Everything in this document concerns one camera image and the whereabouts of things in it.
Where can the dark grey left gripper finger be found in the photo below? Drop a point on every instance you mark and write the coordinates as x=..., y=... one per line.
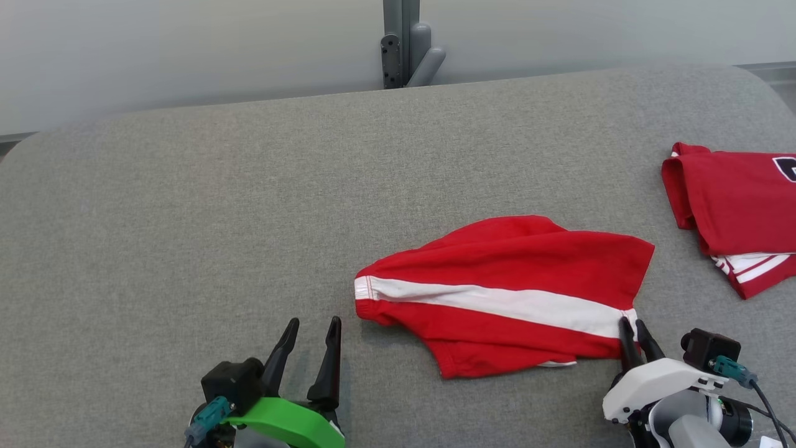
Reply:
x=280, y=364
x=329, y=373

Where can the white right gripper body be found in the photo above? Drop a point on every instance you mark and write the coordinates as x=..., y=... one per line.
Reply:
x=653, y=382

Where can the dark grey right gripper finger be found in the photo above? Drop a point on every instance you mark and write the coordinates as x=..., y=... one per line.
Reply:
x=650, y=348
x=629, y=351

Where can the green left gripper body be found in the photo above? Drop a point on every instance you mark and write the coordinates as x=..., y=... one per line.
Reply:
x=292, y=420

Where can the red shorts with white stripe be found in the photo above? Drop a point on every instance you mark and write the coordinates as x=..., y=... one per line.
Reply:
x=510, y=267

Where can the red basketball jersey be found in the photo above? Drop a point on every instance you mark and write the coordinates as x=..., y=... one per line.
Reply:
x=734, y=205

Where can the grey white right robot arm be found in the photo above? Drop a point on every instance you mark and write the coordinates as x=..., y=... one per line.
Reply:
x=690, y=429

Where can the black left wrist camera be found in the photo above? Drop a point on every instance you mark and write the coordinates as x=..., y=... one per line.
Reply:
x=233, y=382

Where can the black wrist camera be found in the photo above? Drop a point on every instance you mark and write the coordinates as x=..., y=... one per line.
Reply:
x=233, y=382
x=709, y=348

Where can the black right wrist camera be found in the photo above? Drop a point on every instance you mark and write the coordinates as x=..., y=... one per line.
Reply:
x=709, y=348

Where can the grey metal partition post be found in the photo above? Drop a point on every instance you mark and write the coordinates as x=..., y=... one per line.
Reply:
x=401, y=37

